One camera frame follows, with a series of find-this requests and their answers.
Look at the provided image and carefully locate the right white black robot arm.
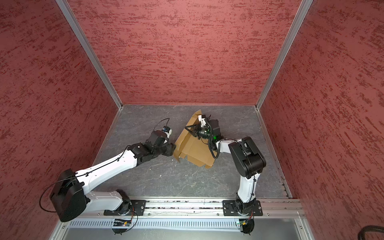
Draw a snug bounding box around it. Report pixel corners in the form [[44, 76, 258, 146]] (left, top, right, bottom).
[[185, 124, 267, 216]]

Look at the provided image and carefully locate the aluminium corner post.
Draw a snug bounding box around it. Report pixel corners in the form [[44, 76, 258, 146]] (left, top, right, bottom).
[[256, 0, 313, 111], [56, 0, 124, 110]]

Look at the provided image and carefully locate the black cable bundle corner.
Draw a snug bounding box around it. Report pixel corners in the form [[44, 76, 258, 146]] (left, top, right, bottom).
[[357, 224, 384, 240]]

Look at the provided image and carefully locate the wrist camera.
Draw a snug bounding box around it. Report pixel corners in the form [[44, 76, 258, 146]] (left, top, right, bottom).
[[198, 115, 221, 136], [154, 126, 172, 143]]

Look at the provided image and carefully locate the brown cardboard box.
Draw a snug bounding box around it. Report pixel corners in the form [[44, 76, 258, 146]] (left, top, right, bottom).
[[173, 110, 223, 169]]

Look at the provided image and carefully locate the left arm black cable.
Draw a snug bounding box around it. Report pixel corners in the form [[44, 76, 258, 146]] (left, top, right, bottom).
[[38, 117, 171, 214]]

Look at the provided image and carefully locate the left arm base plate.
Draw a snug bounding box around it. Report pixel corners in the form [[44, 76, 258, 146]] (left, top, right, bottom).
[[104, 200, 147, 217]]

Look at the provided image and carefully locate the left small circuit board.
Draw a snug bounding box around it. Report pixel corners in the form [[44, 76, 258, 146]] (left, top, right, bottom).
[[113, 219, 132, 228]]

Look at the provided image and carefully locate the right aluminium corner post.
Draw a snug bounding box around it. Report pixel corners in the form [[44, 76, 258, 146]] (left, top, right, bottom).
[[256, 0, 313, 111]]

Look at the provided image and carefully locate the right small circuit board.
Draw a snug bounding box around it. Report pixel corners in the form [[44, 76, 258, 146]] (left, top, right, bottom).
[[239, 220, 251, 228]]

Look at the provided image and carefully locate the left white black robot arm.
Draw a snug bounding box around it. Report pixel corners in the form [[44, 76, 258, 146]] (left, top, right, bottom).
[[50, 142, 176, 223]]

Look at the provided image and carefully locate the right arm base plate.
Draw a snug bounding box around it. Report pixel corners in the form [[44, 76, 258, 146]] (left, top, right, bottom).
[[222, 199, 263, 217]]

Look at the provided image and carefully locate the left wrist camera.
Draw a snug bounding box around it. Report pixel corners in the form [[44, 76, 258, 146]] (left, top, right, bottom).
[[154, 126, 172, 143]]

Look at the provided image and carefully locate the aluminium front rail frame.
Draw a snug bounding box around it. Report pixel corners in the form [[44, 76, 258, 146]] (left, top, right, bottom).
[[50, 198, 314, 240]]

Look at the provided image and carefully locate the left aluminium corner post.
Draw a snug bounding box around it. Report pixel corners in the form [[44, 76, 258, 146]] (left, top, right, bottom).
[[56, 0, 124, 110]]

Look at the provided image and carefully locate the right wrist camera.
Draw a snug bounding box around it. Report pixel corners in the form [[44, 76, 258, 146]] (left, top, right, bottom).
[[198, 115, 221, 136]]

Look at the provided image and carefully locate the small circuit board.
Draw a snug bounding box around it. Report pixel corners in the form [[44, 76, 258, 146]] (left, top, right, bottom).
[[113, 219, 132, 228], [239, 220, 251, 228]]

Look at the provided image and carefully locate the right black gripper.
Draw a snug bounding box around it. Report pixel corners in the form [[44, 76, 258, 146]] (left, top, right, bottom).
[[185, 122, 214, 140]]

